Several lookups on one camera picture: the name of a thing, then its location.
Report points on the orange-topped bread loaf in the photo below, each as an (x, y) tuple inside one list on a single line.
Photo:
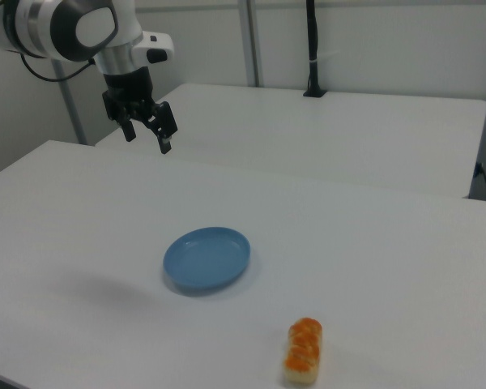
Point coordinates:
[(303, 351)]

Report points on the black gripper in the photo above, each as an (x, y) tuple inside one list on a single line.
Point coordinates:
[(127, 91)]

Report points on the grey metal frame post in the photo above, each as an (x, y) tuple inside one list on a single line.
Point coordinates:
[(253, 40)]

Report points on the white table behind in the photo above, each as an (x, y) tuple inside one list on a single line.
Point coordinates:
[(308, 133)]

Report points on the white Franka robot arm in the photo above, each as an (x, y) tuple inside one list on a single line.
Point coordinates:
[(65, 28)]

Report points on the black camera stand pole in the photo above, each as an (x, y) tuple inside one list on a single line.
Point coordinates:
[(314, 48)]

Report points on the blue oval plate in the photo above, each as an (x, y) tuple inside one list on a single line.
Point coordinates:
[(207, 259)]

